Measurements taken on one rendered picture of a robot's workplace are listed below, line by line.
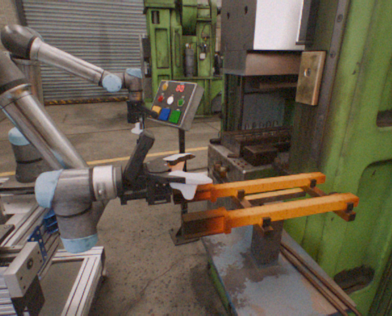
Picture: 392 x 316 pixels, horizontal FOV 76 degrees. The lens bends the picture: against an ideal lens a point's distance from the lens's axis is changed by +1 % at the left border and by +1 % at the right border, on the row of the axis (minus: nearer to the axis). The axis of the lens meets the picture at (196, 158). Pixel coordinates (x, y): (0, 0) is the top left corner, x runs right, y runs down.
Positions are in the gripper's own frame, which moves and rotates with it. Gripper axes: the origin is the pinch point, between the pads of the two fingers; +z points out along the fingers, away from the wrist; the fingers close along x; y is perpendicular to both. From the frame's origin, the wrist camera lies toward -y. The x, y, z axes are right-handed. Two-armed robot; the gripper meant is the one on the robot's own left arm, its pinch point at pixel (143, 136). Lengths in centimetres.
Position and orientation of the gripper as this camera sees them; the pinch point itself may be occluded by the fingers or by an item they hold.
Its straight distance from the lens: 141.1
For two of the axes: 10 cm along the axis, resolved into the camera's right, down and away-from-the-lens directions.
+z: 0.0, 9.3, 3.7
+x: 1.1, 3.7, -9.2
